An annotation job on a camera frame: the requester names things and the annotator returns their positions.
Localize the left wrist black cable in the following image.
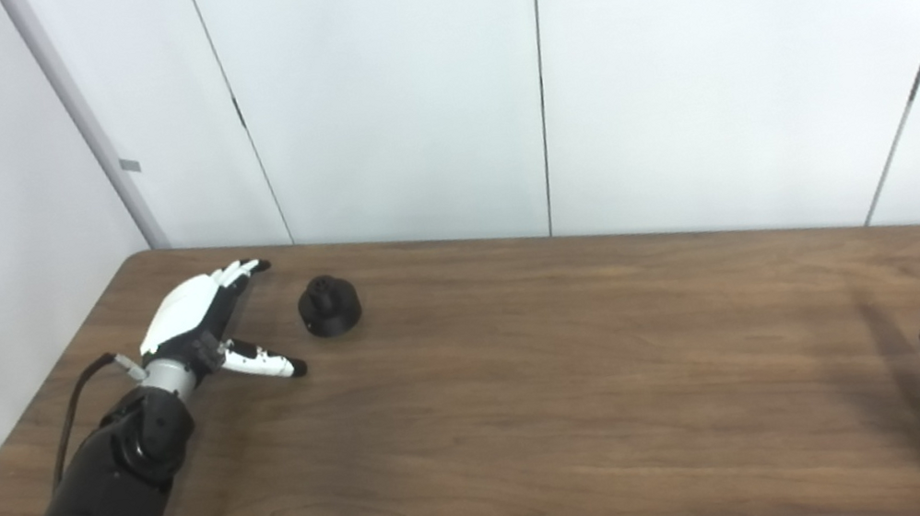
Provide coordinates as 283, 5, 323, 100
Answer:
34, 346, 163, 490

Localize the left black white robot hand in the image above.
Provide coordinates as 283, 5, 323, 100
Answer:
127, 251, 311, 405

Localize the grey wall corner post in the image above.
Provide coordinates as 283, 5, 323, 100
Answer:
1, 0, 172, 269

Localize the round black plastic part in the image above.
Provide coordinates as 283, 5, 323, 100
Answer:
293, 270, 367, 342

